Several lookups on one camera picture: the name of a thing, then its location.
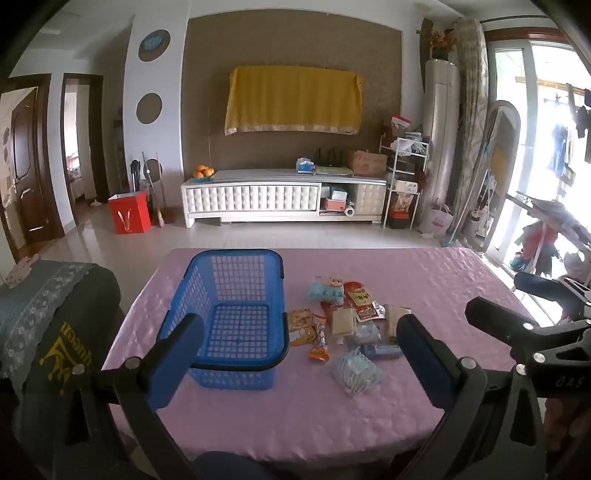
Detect ironing board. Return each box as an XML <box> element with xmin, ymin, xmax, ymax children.
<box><xmin>478</xmin><ymin>100</ymin><xmax>522</xmax><ymax>252</ymax></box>

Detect brown wooden door frame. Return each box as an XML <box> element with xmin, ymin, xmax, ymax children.
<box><xmin>61</xmin><ymin>74</ymin><xmax>110</xmax><ymax>204</ymax></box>

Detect long orange snack packet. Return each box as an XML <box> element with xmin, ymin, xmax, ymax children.
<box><xmin>308</xmin><ymin>314</ymin><xmax>331</xmax><ymax>363</ymax></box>

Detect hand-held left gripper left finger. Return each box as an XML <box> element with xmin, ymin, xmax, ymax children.
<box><xmin>69</xmin><ymin>313</ymin><xmax>208</xmax><ymax>480</ymax></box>

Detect white metal rack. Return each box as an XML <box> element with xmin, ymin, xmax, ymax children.
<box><xmin>379</xmin><ymin>131</ymin><xmax>430</xmax><ymax>229</ymax></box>

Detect brown wooden door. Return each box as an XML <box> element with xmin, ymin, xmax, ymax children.
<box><xmin>0</xmin><ymin>85</ymin><xmax>51</xmax><ymax>250</ymax></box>

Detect broom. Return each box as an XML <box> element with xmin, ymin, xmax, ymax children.
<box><xmin>154</xmin><ymin>152</ymin><xmax>167</xmax><ymax>228</ymax></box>

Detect plain brown round wall decor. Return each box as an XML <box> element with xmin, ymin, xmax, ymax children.
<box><xmin>136</xmin><ymin>92</ymin><xmax>163</xmax><ymax>124</ymax></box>

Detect artificial flowers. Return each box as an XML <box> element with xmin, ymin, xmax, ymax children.
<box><xmin>431</xmin><ymin>28</ymin><xmax>458</xmax><ymax>61</ymax></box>

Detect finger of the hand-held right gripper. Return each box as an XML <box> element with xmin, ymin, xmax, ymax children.
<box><xmin>465</xmin><ymin>298</ymin><xmax>591</xmax><ymax>398</ymax></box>
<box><xmin>514</xmin><ymin>271</ymin><xmax>591</xmax><ymax>319</ymax></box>

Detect clothes drying rack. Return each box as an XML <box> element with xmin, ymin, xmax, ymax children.
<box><xmin>505</xmin><ymin>191</ymin><xmax>591</xmax><ymax>278</ymax></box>

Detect white tote bag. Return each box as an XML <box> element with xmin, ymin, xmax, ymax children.
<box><xmin>419</xmin><ymin>205</ymin><xmax>455</xmax><ymax>239</ymax></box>

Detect yellow cloth cover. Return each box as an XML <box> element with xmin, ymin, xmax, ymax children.
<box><xmin>225</xmin><ymin>66</ymin><xmax>364</xmax><ymax>136</ymax></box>

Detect round wall decor blue centre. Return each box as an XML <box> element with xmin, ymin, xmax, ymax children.
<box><xmin>139</xmin><ymin>30</ymin><xmax>171</xmax><ymax>62</ymax></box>

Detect patterned curtain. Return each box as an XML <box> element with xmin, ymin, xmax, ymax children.
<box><xmin>455</xmin><ymin>18</ymin><xmax>489</xmax><ymax>232</ymax></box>

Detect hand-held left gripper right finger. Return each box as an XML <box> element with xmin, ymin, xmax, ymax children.
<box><xmin>396</xmin><ymin>314</ymin><xmax>548</xmax><ymax>480</ymax></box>

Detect blue plastic basket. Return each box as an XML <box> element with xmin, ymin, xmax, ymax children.
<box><xmin>156</xmin><ymin>249</ymin><xmax>291</xmax><ymax>391</ymax></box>

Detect orange-yellow snack packet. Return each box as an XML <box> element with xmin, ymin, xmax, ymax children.
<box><xmin>287</xmin><ymin>308</ymin><xmax>320</xmax><ymax>347</ymax></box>

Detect red and white snack pouch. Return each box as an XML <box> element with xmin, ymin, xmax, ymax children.
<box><xmin>343</xmin><ymin>281</ymin><xmax>387</xmax><ymax>322</ymax></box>

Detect red garment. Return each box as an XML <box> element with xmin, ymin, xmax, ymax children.
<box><xmin>512</xmin><ymin>222</ymin><xmax>561</xmax><ymax>273</ymax></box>

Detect pink plush toy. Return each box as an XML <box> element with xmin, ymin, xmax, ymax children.
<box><xmin>4</xmin><ymin>254</ymin><xmax>41</xmax><ymax>288</ymax></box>

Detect grey lace cover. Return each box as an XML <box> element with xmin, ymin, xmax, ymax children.
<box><xmin>0</xmin><ymin>259</ymin><xmax>95</xmax><ymax>388</ymax></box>

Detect pink tablecloth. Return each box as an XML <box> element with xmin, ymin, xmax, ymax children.
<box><xmin>100</xmin><ymin>248</ymin><xmax>550</xmax><ymax>462</ymax></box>

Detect white tufted TV cabinet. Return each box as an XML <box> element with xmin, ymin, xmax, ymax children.
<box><xmin>181</xmin><ymin>168</ymin><xmax>387</xmax><ymax>228</ymax></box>

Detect blue-grey snack packet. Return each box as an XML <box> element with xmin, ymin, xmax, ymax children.
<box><xmin>359</xmin><ymin>342</ymin><xmax>403</xmax><ymax>361</ymax></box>

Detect clear bag of sweets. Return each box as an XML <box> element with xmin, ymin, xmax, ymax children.
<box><xmin>329</xmin><ymin>347</ymin><xmax>385</xmax><ymax>400</ymax></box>

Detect printed carton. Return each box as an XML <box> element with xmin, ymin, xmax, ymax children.
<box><xmin>388</xmin><ymin>191</ymin><xmax>420</xmax><ymax>229</ymax></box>

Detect cardboard box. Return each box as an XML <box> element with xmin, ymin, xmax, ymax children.
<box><xmin>353</xmin><ymin>150</ymin><xmax>387</xmax><ymax>176</ymax></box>

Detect red box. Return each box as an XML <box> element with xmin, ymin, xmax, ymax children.
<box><xmin>108</xmin><ymin>191</ymin><xmax>151</xmax><ymax>234</ymax></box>

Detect dark armchair with crown print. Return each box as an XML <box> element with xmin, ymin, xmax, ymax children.
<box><xmin>18</xmin><ymin>263</ymin><xmax>122</xmax><ymax>462</ymax></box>

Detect small clear snack packet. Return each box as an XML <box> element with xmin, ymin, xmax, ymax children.
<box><xmin>349</xmin><ymin>320</ymin><xmax>383</xmax><ymax>347</ymax></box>

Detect beige snack packet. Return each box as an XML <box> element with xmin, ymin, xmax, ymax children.
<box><xmin>331</xmin><ymin>307</ymin><xmax>357</xmax><ymax>339</ymax></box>

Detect standing air conditioner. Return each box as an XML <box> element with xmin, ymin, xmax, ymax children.
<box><xmin>422</xmin><ymin>59</ymin><xmax>462</xmax><ymax>217</ymax></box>

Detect hanging clothes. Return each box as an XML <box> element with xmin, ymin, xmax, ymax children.
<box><xmin>547</xmin><ymin>83</ymin><xmax>591</xmax><ymax>185</ymax></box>

